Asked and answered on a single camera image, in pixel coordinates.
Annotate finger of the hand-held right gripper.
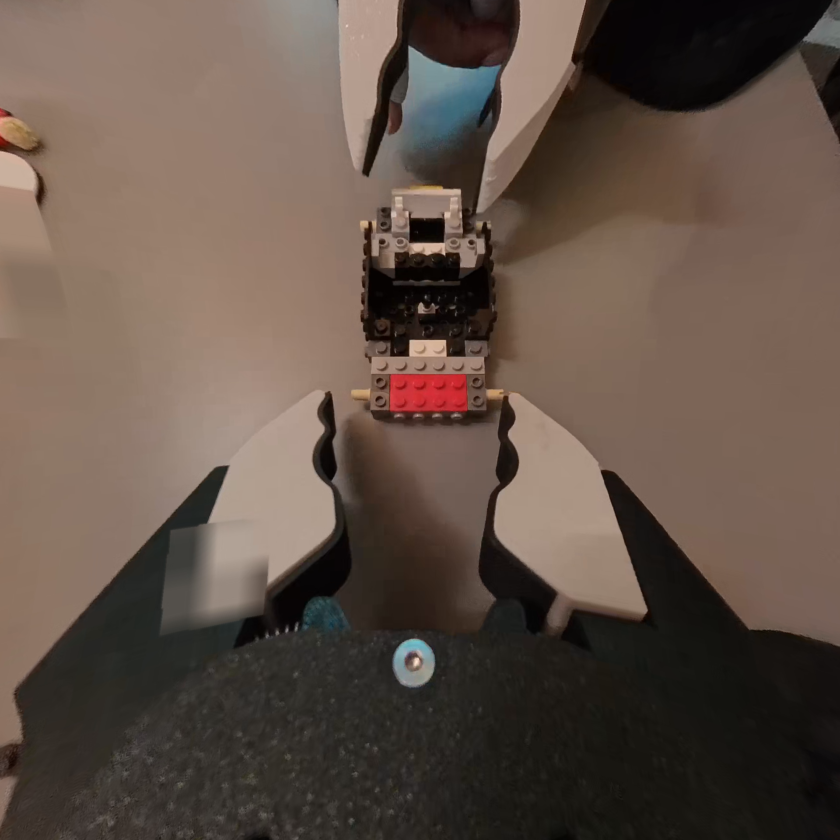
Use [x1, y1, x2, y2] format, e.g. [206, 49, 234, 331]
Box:
[476, 0, 587, 212]
[338, 0, 411, 178]

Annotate toy brick car model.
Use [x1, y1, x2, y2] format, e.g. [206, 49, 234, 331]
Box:
[351, 185, 509, 424]

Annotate person's right forearm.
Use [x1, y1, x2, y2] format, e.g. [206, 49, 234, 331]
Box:
[577, 0, 836, 112]

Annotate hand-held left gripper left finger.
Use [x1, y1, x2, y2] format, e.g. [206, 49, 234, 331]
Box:
[213, 390, 352, 598]

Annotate book stand with white base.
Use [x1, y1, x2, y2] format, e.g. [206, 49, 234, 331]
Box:
[0, 154, 48, 204]

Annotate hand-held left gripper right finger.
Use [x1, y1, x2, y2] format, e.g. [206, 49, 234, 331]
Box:
[479, 392, 648, 634]

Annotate small tan round piece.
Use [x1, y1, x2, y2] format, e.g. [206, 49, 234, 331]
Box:
[0, 118, 42, 153]

